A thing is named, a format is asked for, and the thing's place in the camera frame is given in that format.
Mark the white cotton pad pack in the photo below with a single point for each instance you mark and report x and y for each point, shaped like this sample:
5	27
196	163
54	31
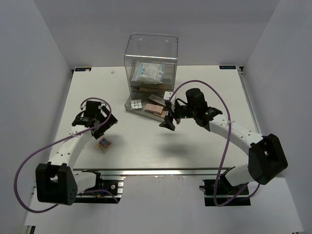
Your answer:
157	72

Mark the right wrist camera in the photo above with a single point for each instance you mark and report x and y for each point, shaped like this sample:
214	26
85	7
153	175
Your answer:
169	97

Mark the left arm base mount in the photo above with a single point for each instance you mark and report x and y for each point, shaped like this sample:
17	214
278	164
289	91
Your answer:
108	190

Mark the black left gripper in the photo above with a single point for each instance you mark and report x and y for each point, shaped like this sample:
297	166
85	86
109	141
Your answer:
107	124

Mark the blue label sticker right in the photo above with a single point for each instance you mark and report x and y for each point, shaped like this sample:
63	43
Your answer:
227	67

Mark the pink slim makeup palette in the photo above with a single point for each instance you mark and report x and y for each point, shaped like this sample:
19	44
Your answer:
153	108

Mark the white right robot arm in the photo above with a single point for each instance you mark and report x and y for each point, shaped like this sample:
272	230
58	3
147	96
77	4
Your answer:
266	158

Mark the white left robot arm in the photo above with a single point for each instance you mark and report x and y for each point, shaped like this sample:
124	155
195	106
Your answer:
56	182

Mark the colourful eyeshadow palette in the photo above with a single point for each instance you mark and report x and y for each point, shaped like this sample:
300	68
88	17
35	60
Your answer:
103	145

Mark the blue label sticker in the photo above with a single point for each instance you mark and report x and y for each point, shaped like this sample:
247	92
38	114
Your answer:
83	69
227	67

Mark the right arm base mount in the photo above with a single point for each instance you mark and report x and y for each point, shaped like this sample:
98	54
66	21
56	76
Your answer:
224	194

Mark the grey nine-pan eyeshadow palette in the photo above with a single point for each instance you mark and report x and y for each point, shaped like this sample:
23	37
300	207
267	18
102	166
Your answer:
136	104

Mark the brown four-pan eyeshadow palette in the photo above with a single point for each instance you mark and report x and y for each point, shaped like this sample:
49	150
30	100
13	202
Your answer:
163	114

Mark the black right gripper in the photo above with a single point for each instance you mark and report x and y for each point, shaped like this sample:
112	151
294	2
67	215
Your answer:
167	123

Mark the beige clear makeup compact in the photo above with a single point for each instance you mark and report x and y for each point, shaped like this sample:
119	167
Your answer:
158	100

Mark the blue label sticker left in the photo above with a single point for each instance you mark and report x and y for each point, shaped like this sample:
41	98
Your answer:
83	69

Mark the clear smoky makeup organizer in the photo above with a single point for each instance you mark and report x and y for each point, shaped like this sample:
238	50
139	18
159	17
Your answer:
150	62

